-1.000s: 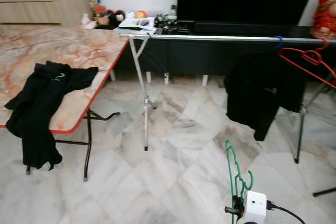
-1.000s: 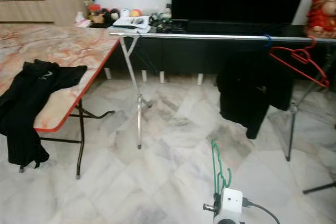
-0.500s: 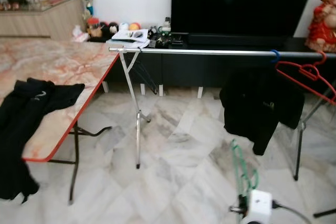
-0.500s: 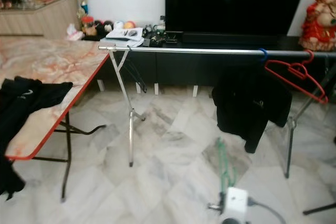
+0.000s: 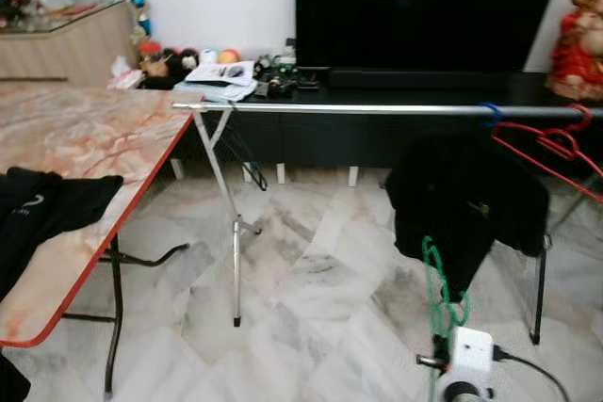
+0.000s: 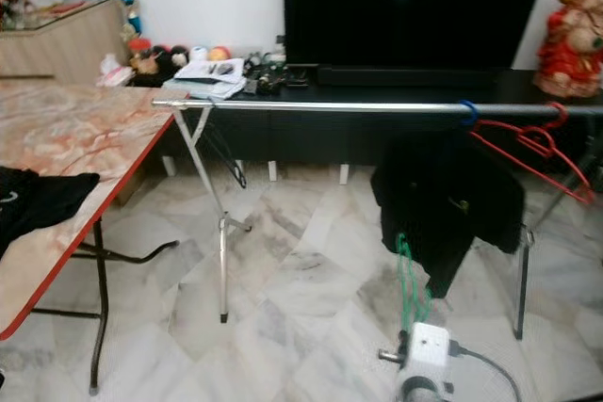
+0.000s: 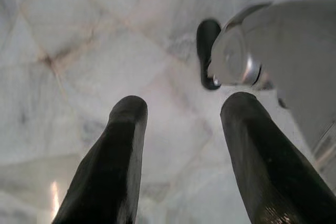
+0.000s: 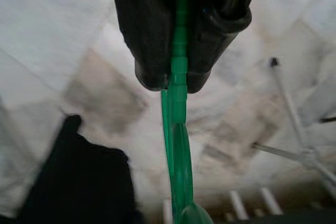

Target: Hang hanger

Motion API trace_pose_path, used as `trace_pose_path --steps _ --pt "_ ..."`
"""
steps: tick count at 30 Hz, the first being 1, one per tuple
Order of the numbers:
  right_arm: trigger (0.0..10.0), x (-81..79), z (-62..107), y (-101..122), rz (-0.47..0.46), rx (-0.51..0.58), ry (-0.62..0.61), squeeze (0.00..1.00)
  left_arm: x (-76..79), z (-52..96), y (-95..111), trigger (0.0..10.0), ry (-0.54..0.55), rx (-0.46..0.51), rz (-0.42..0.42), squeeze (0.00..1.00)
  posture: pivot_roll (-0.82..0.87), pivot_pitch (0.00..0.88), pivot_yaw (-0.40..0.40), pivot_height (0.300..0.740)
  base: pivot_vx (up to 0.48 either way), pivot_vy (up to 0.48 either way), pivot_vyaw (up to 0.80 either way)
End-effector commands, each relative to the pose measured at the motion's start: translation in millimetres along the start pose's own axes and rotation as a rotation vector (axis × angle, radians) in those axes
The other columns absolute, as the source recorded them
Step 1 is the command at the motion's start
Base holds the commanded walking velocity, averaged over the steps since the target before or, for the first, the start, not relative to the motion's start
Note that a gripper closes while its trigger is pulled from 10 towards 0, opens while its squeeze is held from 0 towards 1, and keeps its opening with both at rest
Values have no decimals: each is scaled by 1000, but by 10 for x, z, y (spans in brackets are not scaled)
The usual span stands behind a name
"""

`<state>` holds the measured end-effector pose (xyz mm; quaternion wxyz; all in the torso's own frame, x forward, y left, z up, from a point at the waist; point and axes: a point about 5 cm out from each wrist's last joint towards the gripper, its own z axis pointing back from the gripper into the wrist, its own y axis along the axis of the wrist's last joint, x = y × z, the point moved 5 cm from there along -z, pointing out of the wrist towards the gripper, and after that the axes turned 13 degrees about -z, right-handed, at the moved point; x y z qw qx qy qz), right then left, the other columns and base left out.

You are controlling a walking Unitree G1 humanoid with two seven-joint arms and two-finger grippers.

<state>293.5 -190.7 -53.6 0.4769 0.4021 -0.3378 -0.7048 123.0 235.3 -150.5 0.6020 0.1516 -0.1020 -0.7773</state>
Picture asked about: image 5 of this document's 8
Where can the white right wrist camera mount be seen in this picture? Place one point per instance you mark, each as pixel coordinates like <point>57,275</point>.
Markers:
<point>471,355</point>

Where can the blue plastic hanger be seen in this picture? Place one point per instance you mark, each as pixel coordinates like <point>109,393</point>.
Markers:
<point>492,122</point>

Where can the red and black plush ball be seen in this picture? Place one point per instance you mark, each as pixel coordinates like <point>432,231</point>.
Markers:
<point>171,61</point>

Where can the black soundbar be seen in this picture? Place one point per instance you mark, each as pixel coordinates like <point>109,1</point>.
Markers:
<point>415,80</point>

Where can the stack of white papers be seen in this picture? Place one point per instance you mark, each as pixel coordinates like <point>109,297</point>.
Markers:
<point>217,89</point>

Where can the light wooden sideboard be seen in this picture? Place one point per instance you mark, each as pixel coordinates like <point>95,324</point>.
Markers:
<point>66,54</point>

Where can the black plastic hanger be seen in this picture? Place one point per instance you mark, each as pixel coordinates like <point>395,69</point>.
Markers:
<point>262,181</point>

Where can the large black television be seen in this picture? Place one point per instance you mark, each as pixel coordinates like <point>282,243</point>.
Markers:
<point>424,7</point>

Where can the black shirt with gold logo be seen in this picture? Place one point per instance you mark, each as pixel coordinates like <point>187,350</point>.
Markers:
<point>462,204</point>

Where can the gold and blue trophy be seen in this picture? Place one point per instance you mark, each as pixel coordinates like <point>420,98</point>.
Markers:
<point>141,21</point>

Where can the long black TV cabinet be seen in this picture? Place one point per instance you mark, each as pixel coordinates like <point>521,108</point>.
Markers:
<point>330,138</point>

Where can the metal clothes rack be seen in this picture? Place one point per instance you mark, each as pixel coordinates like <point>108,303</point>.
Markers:
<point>377,109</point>

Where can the flat red book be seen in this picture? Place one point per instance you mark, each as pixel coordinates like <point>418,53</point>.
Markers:
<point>71,11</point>

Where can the orange plush ball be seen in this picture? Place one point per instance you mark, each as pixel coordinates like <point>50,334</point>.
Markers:
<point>230,56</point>

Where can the red plastic hanger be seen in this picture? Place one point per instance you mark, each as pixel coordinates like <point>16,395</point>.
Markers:
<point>556,143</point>

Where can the black garment with white logo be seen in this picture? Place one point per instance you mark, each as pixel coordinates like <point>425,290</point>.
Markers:
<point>47,223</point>

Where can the white and blue plush ball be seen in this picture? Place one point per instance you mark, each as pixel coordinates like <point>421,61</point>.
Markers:
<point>209,56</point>

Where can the pink white tissue box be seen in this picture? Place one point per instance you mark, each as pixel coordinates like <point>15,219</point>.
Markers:
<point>125,77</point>

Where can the black mouse plush toy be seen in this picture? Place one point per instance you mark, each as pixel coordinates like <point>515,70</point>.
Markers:
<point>189,58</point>

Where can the red laughing Buddha statue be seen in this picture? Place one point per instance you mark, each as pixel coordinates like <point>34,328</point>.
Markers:
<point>575,58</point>

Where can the green plastic hanger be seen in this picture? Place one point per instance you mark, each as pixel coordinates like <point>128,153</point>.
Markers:
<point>435,289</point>

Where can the black computer mouse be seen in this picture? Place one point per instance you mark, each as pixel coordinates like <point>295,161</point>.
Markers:
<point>236,71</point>

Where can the clear bottle with green label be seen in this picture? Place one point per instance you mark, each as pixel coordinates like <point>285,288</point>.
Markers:
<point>289,54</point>

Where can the clear jar with red lid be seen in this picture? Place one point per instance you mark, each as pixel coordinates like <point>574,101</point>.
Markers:
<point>151,61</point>

